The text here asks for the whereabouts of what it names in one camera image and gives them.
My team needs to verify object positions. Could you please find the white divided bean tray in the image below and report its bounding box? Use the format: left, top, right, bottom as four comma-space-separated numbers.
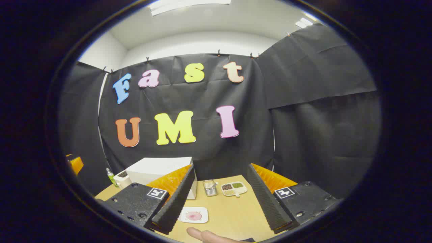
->
221, 181, 248, 197

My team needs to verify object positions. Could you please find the white toaster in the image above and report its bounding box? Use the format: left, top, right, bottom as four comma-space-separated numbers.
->
113, 170, 133, 189

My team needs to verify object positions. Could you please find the black backdrop cloth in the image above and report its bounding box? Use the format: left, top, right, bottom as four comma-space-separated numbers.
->
59, 24, 382, 199

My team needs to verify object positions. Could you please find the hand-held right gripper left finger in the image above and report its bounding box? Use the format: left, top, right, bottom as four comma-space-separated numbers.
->
96, 163, 196, 236

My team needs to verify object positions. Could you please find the ceiling light panel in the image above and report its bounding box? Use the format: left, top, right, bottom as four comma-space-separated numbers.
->
150, 0, 232, 17

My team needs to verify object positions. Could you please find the white microwave oven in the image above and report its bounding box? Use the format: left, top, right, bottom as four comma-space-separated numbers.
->
126, 157, 198, 200

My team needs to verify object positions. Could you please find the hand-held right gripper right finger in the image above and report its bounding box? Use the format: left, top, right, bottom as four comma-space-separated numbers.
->
245, 163, 341, 234

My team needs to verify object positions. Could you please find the white square plate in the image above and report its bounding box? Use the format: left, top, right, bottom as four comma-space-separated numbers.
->
178, 207, 209, 224

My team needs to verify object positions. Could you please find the metal mesh container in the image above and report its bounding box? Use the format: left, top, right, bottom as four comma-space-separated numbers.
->
203, 180, 218, 197

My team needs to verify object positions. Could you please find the green drink bottle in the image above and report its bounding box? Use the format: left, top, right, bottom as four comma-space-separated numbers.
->
106, 168, 119, 188

